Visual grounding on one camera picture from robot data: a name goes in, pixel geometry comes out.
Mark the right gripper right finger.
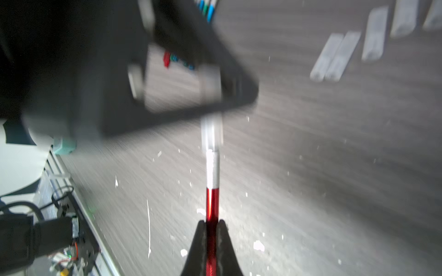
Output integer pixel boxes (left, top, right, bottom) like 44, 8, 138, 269
216, 220, 244, 276

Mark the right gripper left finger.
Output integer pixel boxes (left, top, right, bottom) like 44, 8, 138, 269
181, 220, 207, 276

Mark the red knife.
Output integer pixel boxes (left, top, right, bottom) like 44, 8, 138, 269
205, 148, 221, 276
163, 51, 171, 68

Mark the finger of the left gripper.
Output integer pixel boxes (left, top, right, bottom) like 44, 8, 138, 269
1, 1, 259, 138

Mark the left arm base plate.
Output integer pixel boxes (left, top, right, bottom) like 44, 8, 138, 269
57, 195, 100, 276

